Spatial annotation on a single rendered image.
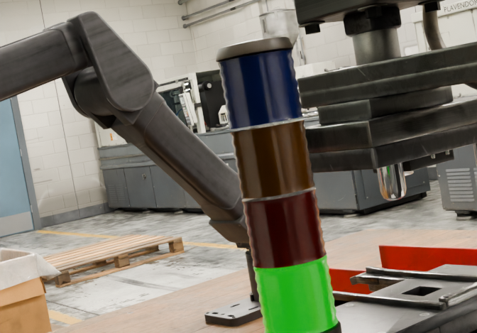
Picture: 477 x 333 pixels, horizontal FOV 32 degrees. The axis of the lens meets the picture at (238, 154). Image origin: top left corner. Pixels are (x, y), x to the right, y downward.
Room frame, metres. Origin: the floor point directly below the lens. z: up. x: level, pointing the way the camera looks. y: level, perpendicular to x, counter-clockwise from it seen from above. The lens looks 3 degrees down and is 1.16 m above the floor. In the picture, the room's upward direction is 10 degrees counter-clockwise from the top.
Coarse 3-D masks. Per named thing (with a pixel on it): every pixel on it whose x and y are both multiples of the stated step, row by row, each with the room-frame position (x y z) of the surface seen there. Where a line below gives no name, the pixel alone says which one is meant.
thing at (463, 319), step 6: (474, 312) 0.65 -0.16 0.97; (462, 318) 0.64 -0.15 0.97; (468, 318) 0.64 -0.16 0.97; (474, 318) 0.65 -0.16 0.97; (444, 324) 0.63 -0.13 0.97; (450, 324) 0.63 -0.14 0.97; (456, 324) 0.64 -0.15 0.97; (462, 324) 0.64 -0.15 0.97; (468, 324) 0.64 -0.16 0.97; (474, 324) 0.65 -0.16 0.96; (432, 330) 0.62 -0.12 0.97; (438, 330) 0.62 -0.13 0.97; (444, 330) 0.63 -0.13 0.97; (450, 330) 0.63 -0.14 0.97; (456, 330) 0.63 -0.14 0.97; (462, 330) 0.64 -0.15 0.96; (468, 330) 0.64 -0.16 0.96; (474, 330) 0.69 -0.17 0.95
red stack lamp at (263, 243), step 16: (304, 192) 0.40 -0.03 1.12; (256, 208) 0.40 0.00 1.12; (272, 208) 0.40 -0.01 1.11; (288, 208) 0.40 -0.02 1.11; (304, 208) 0.40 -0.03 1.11; (256, 224) 0.40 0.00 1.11; (272, 224) 0.40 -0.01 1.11; (288, 224) 0.40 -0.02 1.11; (304, 224) 0.40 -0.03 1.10; (320, 224) 0.41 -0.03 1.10; (256, 240) 0.40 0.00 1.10; (272, 240) 0.40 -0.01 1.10; (288, 240) 0.40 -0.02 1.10; (304, 240) 0.40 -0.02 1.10; (320, 240) 0.41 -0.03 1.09; (256, 256) 0.41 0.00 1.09; (272, 256) 0.40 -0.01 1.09; (288, 256) 0.40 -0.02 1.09; (304, 256) 0.40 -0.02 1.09; (320, 256) 0.40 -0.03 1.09
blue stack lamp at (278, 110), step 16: (224, 64) 0.41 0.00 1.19; (240, 64) 0.40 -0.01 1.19; (256, 64) 0.40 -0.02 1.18; (272, 64) 0.40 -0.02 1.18; (288, 64) 0.40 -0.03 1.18; (224, 80) 0.41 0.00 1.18; (240, 80) 0.40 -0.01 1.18; (256, 80) 0.40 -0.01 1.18; (272, 80) 0.40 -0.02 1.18; (288, 80) 0.40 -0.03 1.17; (224, 96) 0.41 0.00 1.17; (240, 96) 0.40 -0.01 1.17; (256, 96) 0.40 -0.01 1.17; (272, 96) 0.40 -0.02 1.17; (288, 96) 0.40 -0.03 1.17; (240, 112) 0.40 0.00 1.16; (256, 112) 0.40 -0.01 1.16; (272, 112) 0.40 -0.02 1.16; (288, 112) 0.40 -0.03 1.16
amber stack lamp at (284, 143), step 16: (256, 128) 0.41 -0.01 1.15; (272, 128) 0.40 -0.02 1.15; (288, 128) 0.40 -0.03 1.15; (304, 128) 0.41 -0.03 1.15; (240, 144) 0.40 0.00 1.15; (256, 144) 0.40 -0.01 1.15; (272, 144) 0.40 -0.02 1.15; (288, 144) 0.40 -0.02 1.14; (304, 144) 0.41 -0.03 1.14; (240, 160) 0.41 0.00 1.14; (256, 160) 0.40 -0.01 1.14; (272, 160) 0.40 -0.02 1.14; (288, 160) 0.40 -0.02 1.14; (304, 160) 0.40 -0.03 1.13; (240, 176) 0.41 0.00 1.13; (256, 176) 0.40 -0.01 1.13; (272, 176) 0.40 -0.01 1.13; (288, 176) 0.40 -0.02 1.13; (304, 176) 0.40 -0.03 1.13; (256, 192) 0.40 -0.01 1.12; (272, 192) 0.40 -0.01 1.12; (288, 192) 0.40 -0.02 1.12
